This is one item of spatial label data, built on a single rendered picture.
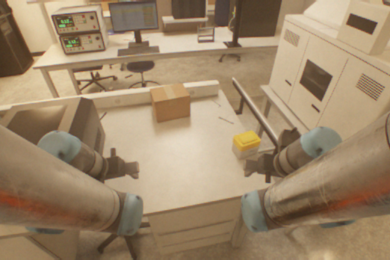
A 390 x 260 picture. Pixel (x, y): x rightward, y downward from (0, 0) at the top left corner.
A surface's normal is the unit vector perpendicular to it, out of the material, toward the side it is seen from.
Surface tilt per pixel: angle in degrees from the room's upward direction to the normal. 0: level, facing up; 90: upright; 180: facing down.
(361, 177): 92
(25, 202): 98
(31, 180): 89
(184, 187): 0
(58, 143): 25
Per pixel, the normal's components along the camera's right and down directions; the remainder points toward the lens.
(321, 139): 0.07, -0.40
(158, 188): 0.00, -0.75
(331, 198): -0.89, 0.38
